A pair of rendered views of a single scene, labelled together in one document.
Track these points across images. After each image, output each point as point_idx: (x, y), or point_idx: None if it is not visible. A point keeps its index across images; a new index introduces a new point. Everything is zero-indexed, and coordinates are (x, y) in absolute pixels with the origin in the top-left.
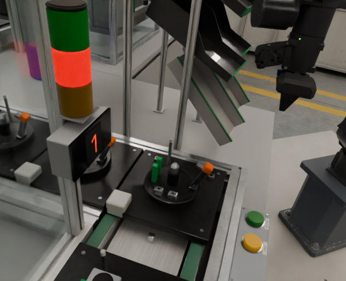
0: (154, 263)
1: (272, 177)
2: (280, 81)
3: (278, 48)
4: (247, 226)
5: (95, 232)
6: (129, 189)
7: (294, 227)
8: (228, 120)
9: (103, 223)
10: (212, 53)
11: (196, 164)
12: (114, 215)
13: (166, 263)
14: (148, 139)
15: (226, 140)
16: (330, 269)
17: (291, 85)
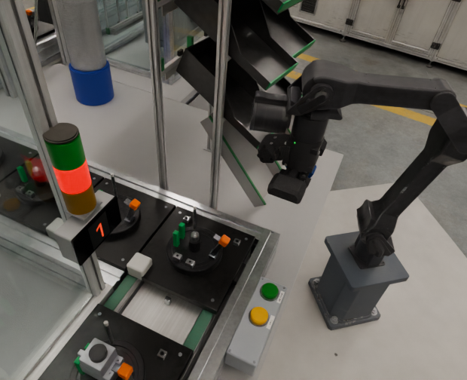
0: (166, 326)
1: (315, 237)
2: (270, 185)
3: (279, 145)
4: (260, 298)
5: (115, 293)
6: (152, 252)
7: (318, 297)
8: (270, 176)
9: (123, 284)
10: (247, 113)
11: (225, 227)
12: (134, 277)
13: (177, 326)
14: (191, 185)
15: (260, 202)
16: (343, 343)
17: (278, 191)
